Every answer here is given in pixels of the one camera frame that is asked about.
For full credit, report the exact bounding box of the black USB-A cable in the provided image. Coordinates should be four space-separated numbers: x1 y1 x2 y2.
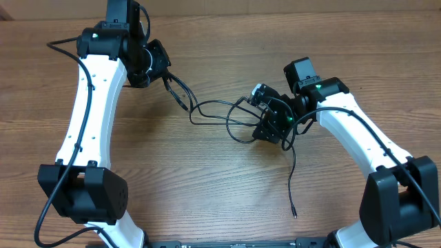
225 96 298 219

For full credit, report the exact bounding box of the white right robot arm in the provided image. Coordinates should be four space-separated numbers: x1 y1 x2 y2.
249 57 440 247

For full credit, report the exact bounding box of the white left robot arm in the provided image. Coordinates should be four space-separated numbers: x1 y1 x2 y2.
37 0 170 247

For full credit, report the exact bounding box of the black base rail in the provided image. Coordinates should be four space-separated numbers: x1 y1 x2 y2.
146 238 326 248

